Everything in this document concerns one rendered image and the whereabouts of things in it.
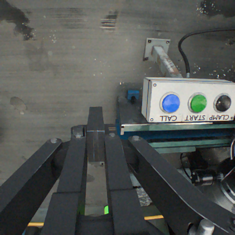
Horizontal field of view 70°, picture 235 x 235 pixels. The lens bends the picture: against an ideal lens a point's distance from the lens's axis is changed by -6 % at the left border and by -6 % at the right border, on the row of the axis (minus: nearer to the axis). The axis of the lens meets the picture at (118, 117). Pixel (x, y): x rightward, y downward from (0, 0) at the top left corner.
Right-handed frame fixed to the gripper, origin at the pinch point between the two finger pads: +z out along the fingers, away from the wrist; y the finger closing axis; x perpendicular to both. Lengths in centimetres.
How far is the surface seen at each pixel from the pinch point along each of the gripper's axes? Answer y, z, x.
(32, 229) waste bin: -177, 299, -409
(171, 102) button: 12.0, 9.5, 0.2
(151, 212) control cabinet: 98, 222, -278
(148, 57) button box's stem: 15.1, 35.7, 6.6
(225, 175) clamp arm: 46, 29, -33
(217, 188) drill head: 46, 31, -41
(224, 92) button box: 22.2, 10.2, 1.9
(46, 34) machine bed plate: -13.0, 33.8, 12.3
